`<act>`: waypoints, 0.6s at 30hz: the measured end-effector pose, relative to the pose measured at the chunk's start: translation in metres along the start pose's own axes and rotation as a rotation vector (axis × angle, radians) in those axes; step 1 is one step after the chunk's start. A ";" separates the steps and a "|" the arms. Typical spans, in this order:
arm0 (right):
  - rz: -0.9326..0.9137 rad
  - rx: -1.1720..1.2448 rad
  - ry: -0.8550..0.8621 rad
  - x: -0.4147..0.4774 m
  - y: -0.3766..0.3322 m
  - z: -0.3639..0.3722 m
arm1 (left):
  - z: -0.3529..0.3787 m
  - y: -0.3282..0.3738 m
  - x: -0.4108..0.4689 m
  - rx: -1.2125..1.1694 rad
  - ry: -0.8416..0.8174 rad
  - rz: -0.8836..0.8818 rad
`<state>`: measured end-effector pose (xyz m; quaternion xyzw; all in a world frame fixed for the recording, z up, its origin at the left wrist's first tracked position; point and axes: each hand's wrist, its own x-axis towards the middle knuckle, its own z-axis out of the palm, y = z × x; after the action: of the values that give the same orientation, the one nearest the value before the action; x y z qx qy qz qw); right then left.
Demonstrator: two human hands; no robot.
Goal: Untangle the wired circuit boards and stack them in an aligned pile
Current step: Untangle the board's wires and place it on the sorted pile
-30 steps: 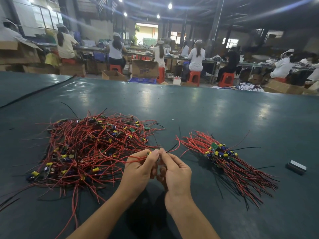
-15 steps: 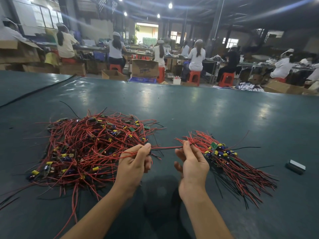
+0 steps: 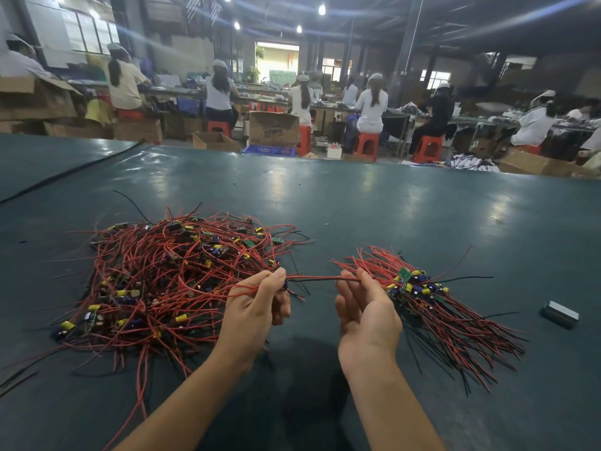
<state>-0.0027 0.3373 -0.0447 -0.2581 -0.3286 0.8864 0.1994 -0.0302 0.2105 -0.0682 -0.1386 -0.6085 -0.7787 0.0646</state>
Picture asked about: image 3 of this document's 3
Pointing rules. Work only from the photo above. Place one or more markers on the large open cardboard box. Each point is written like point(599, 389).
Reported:
point(36, 98)

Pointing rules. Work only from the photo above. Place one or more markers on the blue plastic crate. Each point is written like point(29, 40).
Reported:
point(270, 150)

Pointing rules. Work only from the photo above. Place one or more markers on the heap of black white items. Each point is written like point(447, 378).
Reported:
point(472, 162)

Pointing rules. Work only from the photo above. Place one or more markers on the red plastic stool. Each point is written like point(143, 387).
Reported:
point(131, 114)
point(219, 127)
point(304, 140)
point(367, 145)
point(429, 149)
point(531, 149)

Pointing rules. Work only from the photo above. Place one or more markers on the person's left hand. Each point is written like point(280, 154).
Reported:
point(252, 319)

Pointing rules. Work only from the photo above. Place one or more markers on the person's right hand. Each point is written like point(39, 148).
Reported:
point(368, 324)

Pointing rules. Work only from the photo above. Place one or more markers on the dark green table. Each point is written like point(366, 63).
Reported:
point(488, 220)

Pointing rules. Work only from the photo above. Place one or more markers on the person's left forearm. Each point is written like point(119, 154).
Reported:
point(178, 408)

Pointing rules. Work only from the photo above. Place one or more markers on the small black grey block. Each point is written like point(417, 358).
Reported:
point(561, 314)

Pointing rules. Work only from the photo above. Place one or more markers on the yellow sack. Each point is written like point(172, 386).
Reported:
point(99, 111)

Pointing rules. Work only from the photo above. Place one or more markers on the grid window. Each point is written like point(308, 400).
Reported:
point(89, 31)

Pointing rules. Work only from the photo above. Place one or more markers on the person's right forearm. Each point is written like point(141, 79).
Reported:
point(394, 413)

